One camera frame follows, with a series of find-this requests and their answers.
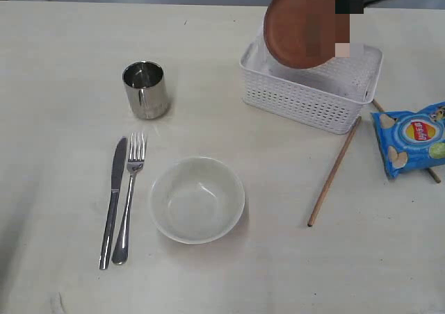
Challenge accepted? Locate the brown round plate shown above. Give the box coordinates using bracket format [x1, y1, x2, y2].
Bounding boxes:
[263, 0, 350, 69]

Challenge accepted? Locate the stainless steel knife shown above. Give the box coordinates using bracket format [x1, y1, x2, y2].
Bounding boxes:
[99, 137, 128, 270]

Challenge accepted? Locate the grey ceramic bowl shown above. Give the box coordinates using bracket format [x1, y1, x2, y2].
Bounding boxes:
[149, 156, 245, 245]

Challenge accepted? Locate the white perforated plastic basket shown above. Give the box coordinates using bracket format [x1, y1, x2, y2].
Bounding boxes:
[239, 31, 383, 134]

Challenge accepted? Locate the blue chips bag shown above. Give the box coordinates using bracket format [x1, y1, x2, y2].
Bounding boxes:
[371, 101, 444, 179]

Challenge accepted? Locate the stainless steel fork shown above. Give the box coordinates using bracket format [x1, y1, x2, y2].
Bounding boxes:
[112, 132, 147, 265]

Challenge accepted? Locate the stainless steel cup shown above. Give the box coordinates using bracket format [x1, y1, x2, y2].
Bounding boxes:
[122, 61, 170, 119]

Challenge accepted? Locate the brown wooden chopstick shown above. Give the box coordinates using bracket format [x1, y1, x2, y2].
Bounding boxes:
[372, 99, 442, 183]
[307, 116, 362, 227]

